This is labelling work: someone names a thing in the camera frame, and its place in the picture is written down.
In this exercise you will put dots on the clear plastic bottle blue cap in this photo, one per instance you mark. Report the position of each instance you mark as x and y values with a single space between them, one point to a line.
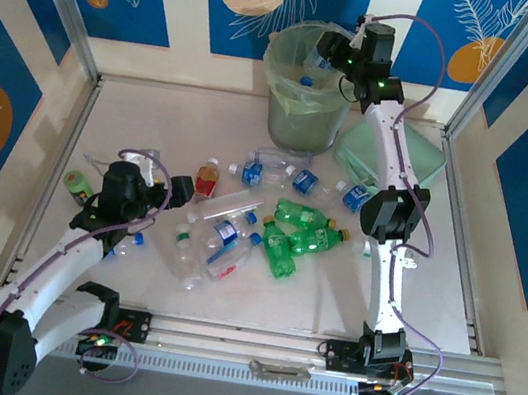
136 239
318 70

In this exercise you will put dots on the orange juice plastic bottle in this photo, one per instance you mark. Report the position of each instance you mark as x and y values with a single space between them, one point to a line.
206 183

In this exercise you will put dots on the tall frosted plastic bottle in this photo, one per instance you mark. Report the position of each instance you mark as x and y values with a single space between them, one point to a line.
227 206

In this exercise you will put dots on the blue-capped bottle blue label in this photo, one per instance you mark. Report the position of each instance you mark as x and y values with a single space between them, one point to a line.
225 231

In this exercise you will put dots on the clear bottle green-white cap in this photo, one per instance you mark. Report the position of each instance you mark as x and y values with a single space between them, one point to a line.
186 266

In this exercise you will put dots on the Pocari Sweat plastic bottle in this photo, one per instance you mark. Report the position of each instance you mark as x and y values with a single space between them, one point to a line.
251 173
356 197
305 182

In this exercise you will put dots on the green plastic bottle yellow cap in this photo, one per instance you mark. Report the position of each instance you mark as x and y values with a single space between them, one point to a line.
299 213
277 255
312 241

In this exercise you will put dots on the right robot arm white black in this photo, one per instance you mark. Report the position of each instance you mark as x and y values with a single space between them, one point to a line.
384 146

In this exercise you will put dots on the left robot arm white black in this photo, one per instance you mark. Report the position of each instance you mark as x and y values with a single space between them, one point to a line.
76 258

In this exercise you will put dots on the green plastic bin liner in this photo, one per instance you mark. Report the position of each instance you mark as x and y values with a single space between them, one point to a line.
282 58

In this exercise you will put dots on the grey metal mesh bin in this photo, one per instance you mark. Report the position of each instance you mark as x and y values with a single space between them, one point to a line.
301 128

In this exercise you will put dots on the small green canister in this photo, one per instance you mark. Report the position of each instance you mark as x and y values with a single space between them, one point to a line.
76 184

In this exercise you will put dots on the clear bottle white logo cap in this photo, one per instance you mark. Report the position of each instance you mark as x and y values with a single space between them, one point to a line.
273 158

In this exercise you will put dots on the mint green zip pouch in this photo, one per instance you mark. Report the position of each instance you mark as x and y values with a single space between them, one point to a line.
422 158

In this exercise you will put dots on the aluminium side rail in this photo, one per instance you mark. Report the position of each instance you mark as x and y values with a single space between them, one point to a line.
56 173
464 241

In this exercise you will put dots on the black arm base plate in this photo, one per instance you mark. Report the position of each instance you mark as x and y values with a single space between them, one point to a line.
136 325
339 354

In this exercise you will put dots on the long aluminium mounting rail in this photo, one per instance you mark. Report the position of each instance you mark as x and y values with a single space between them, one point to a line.
230 336

